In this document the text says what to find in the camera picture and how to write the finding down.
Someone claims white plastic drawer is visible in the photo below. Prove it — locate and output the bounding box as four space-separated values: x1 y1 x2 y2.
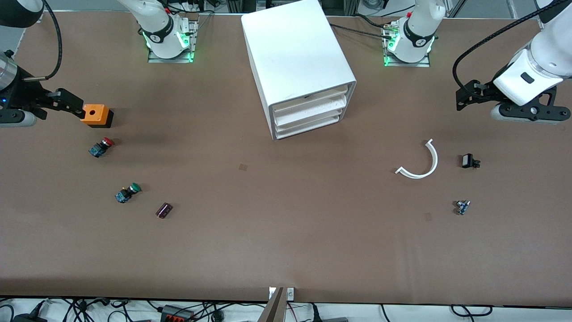
273 97 348 129
273 86 349 119
274 108 345 140

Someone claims orange button box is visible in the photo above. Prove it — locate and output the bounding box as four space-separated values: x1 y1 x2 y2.
80 104 114 129

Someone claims red push button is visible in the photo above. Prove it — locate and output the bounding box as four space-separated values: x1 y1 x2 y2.
88 138 115 158

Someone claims green push button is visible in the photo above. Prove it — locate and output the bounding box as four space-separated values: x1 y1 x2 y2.
115 182 142 204

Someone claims white drawer cabinet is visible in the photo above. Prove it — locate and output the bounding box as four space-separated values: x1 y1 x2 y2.
241 0 357 140

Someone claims white curved plastic piece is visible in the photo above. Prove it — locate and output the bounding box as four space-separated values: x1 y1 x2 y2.
395 139 438 179

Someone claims black orange power strip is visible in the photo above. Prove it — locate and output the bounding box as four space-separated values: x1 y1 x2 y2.
161 305 196 322

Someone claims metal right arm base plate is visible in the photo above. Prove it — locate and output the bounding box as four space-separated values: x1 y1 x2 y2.
147 20 198 64

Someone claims black cable on table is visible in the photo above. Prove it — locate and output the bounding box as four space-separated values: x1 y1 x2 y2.
331 23 394 40

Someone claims black looped cable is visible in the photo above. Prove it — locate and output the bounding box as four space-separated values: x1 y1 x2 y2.
450 305 493 319

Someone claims white mounting bracket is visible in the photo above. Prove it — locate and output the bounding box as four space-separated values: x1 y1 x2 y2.
268 287 295 301

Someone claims grey metal post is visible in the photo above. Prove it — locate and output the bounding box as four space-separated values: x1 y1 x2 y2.
257 287 286 322

